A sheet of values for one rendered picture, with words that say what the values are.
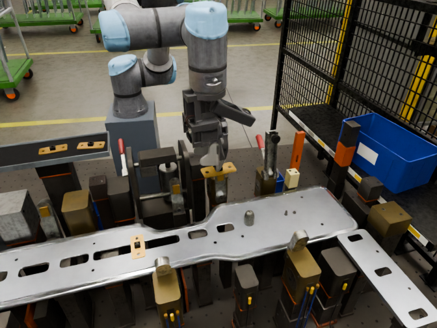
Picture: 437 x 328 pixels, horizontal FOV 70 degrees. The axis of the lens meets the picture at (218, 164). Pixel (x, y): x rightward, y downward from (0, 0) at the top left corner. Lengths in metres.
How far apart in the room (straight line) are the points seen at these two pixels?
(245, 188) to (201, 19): 1.12
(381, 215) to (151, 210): 0.72
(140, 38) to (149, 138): 0.79
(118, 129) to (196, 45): 0.85
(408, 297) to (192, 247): 0.56
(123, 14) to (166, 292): 0.60
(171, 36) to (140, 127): 0.75
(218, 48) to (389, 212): 0.71
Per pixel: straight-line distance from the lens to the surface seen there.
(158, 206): 1.11
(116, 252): 0.98
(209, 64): 0.60
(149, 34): 0.66
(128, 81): 1.34
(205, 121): 0.66
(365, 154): 1.23
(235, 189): 1.57
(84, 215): 1.02
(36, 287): 0.97
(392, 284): 0.96
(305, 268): 0.86
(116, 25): 0.66
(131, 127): 1.38
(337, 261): 0.98
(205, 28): 0.58
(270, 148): 1.04
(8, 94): 4.88
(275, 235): 0.97
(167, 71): 1.33
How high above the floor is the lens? 1.72
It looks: 36 degrees down
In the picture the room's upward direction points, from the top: straight up
